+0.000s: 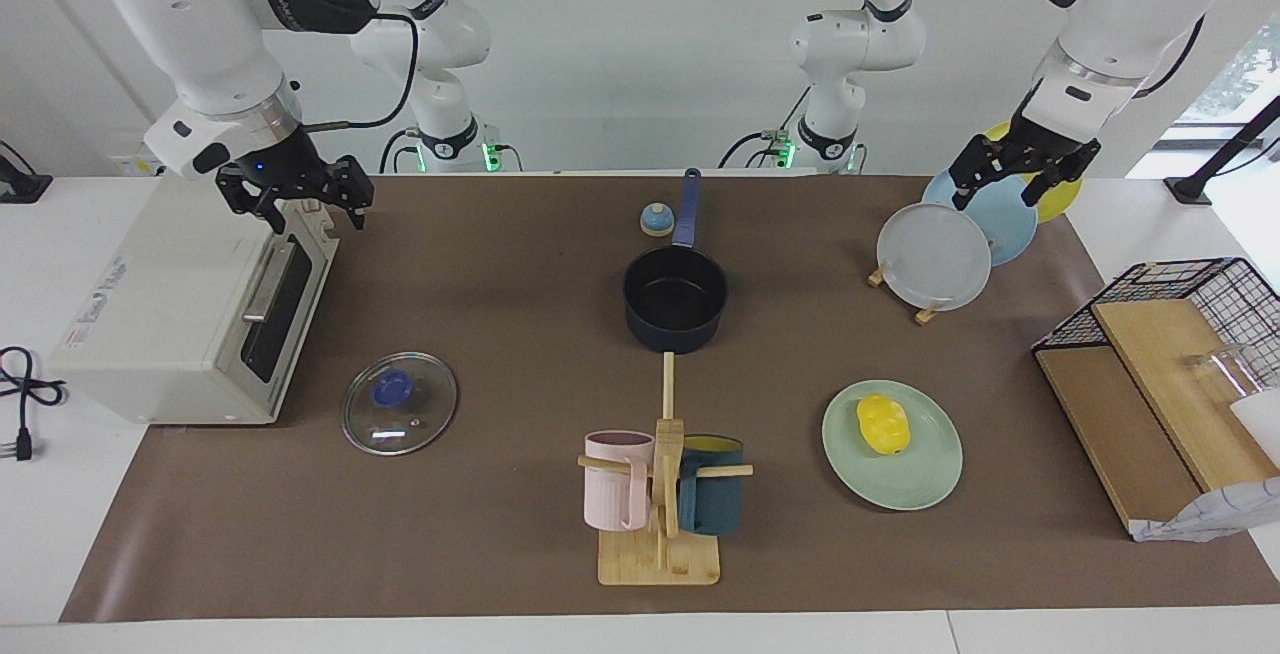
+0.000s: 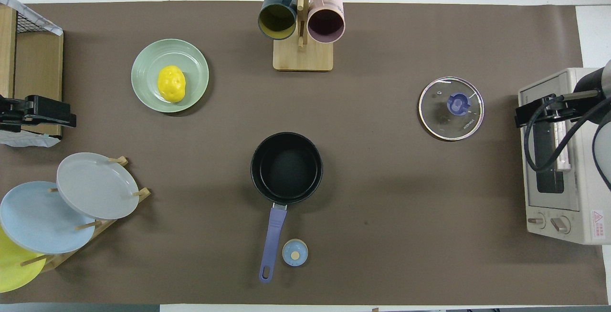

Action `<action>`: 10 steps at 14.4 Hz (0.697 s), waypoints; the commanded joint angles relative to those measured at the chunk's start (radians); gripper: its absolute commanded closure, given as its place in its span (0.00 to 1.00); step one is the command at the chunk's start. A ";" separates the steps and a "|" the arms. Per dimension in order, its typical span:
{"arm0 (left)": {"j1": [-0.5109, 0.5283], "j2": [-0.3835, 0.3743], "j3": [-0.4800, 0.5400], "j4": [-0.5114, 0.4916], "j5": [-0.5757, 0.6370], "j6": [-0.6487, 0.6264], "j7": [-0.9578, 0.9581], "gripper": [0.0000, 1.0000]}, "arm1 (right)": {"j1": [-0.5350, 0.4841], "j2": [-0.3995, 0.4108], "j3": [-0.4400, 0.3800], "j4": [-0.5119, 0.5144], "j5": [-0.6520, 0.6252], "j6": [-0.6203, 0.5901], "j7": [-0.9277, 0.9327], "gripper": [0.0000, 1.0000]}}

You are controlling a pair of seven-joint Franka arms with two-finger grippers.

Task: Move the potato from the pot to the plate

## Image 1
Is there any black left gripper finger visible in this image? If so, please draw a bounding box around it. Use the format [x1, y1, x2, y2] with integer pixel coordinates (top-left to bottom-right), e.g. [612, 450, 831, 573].
[1022, 139, 1102, 208]
[948, 134, 1001, 212]

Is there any grey plate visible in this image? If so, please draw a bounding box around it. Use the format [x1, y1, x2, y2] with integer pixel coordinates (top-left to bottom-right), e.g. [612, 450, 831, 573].
[877, 202, 993, 312]

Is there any yellow plate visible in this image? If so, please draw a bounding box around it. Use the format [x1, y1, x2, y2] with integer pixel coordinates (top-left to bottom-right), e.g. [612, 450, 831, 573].
[985, 122, 1084, 225]

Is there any teal mug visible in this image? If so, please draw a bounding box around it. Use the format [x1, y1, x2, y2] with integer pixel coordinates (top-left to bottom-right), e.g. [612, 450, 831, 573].
[676, 435, 746, 536]

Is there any dark blue pot with handle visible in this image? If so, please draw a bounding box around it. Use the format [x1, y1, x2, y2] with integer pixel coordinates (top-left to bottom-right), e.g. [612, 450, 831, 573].
[622, 168, 729, 355]

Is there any wooden plate rack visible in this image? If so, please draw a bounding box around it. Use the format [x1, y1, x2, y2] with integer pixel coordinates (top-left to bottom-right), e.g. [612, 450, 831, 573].
[867, 252, 951, 326]

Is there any black base cable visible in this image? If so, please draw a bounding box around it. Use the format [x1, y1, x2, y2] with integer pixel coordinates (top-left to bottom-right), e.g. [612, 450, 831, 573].
[378, 127, 421, 175]
[718, 87, 813, 170]

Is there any black power cable with plug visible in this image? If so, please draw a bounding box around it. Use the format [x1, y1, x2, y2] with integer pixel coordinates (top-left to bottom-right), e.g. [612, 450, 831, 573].
[0, 346, 69, 463]

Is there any brown table mat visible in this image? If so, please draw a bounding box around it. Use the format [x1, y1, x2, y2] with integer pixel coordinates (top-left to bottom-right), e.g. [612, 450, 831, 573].
[58, 174, 1280, 623]

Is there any white checked cloth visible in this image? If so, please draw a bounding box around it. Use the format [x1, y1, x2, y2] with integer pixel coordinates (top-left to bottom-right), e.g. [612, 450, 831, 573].
[1130, 477, 1280, 543]

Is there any black clamp mount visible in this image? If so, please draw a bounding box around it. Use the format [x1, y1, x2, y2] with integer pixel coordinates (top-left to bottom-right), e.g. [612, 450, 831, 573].
[0, 139, 53, 203]

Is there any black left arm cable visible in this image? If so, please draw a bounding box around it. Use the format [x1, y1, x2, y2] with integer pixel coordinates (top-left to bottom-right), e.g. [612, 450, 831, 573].
[905, 0, 1206, 100]

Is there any yellow potato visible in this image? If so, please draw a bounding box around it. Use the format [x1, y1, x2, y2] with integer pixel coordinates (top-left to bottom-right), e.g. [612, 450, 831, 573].
[856, 394, 911, 456]

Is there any pink mug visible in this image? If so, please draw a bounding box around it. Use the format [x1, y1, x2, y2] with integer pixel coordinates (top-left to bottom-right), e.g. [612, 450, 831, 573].
[584, 431, 656, 532]

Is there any light blue plate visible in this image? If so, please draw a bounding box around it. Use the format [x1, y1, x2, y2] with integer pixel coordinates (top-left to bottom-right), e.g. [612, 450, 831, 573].
[922, 169, 1039, 267]

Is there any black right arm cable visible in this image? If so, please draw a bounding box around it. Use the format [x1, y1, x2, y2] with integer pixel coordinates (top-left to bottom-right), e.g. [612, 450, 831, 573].
[305, 12, 419, 133]

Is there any glass lid with blue knob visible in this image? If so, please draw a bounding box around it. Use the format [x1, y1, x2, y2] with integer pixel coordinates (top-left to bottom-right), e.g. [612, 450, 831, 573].
[340, 351, 459, 457]

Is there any black stand with slanted pole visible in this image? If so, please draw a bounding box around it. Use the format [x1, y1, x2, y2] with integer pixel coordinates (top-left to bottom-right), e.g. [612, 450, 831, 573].
[1165, 94, 1280, 205]

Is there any black right base cable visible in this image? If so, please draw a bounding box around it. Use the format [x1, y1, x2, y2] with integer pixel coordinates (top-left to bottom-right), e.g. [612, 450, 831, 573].
[378, 127, 421, 175]

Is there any green plate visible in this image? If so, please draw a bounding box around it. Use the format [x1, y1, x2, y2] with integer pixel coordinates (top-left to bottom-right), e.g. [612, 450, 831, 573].
[822, 379, 964, 512]

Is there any wooden mug tree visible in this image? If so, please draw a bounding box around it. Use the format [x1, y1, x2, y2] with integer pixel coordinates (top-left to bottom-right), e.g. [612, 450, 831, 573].
[577, 352, 754, 587]

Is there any black left base cable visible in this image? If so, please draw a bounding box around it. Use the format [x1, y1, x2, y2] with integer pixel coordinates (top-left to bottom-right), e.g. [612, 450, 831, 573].
[718, 87, 813, 170]

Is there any light wooden shelf board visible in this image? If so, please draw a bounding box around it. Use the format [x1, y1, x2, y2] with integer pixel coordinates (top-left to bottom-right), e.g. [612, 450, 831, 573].
[1092, 299, 1280, 493]

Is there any white cup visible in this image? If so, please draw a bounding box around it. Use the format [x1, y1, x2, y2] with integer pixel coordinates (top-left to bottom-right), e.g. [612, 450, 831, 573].
[1230, 389, 1280, 465]

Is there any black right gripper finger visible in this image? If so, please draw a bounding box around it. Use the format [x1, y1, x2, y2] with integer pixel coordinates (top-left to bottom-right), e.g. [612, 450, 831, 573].
[217, 179, 288, 235]
[318, 159, 376, 232]

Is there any clear glass cup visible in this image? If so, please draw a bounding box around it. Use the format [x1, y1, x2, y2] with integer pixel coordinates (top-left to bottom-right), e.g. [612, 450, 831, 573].
[1183, 342, 1259, 405]

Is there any black wire basket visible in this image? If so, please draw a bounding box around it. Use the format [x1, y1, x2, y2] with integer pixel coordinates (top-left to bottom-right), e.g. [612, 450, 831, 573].
[1032, 257, 1280, 390]

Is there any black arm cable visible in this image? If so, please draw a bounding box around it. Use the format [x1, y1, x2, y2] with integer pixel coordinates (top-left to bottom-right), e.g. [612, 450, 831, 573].
[305, 12, 419, 133]
[905, 0, 1206, 100]

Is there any white toaster oven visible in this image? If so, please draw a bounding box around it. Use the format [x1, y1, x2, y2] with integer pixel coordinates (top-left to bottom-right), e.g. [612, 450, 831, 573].
[48, 174, 341, 427]

